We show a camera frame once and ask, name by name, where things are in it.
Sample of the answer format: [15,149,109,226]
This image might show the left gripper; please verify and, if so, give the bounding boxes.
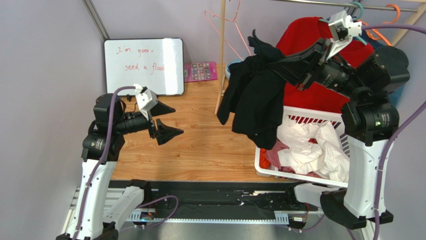
[114,100,183,145]

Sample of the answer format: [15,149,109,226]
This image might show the black t shirt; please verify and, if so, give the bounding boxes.
[217,33,286,150]

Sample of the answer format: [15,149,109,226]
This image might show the pink wire hanger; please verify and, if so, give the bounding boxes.
[203,0,253,60]

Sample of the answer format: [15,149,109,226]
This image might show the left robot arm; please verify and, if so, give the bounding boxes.
[56,92,183,240]

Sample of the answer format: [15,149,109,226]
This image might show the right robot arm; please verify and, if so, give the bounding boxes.
[268,38,410,230]

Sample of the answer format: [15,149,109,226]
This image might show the red t shirt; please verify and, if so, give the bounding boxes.
[276,16,374,114]

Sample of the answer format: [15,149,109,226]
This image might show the orange plastic hanger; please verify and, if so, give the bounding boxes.
[352,1,401,48]

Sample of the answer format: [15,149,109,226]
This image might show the teal plastic hanger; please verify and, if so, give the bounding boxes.
[318,1,369,46]

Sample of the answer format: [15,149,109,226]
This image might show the dark teal t shirt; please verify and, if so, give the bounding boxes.
[361,31,405,107]

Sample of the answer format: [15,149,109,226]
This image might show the white laundry basket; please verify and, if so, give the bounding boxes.
[254,106,350,188]

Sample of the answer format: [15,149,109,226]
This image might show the whiteboard with red writing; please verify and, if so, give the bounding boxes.
[103,38,185,96]

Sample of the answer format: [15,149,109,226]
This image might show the pink sticker card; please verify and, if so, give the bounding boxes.
[184,61,218,83]

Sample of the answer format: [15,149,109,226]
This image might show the metal hanging rod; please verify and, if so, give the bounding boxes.
[270,0,419,14]

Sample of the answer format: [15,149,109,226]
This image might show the light blue headphones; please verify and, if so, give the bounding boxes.
[224,58,244,80]

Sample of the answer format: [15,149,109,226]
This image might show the white crumpled garment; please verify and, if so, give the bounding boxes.
[277,118,350,183]

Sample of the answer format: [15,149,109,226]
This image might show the pink garment in basket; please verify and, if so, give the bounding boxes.
[265,139,320,179]

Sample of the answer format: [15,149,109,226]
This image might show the orange garment in basket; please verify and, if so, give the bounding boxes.
[259,148,271,169]

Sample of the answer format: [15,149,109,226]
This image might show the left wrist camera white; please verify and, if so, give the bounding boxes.
[133,83,159,121]

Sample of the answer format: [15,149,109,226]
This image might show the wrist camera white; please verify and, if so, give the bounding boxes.
[326,10,362,61]
[133,83,159,121]

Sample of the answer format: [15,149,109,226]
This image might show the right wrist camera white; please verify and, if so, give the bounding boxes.
[326,10,362,61]

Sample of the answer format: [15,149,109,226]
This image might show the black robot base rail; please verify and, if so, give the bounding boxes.
[108,179,320,231]

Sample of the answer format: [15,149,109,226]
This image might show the wooden clothes rack frame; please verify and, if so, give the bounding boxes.
[214,0,426,115]

